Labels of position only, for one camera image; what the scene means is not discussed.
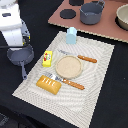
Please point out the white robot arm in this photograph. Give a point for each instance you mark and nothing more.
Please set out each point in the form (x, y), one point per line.
(9, 10)

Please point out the pink toy stove board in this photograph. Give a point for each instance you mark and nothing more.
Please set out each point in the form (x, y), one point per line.
(107, 26)

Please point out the yellow toy butter box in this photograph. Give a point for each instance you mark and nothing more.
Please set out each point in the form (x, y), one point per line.
(47, 58)

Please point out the orange toy bread loaf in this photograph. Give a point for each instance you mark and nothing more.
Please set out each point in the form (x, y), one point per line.
(48, 84)

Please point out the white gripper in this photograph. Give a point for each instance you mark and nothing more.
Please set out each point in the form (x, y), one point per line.
(13, 32)

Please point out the black round burner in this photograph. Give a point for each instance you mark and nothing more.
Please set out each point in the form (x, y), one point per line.
(76, 2)
(67, 14)

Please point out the black round burner back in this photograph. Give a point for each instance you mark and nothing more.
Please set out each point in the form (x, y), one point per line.
(76, 2)

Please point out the toy fork wooden handle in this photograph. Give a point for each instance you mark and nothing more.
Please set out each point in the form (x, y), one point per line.
(73, 84)

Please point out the grey toy frying pan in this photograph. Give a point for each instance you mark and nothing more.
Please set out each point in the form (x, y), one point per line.
(21, 57)

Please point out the light blue milk carton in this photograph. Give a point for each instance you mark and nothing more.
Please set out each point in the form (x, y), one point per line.
(71, 35)

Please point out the grey toy cooking pot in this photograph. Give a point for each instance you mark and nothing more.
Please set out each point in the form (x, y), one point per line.
(90, 13)

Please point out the round wooden plate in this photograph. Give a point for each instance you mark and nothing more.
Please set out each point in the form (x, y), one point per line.
(69, 67)

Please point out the beige striped placemat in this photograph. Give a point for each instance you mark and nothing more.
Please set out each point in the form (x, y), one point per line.
(70, 104)

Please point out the toy knife wooden handle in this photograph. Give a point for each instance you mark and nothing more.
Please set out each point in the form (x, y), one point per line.
(79, 56)

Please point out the black round burner front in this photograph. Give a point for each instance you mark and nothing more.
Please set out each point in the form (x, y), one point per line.
(67, 14)

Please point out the beige bowl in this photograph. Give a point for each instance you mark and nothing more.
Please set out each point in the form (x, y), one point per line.
(122, 14)

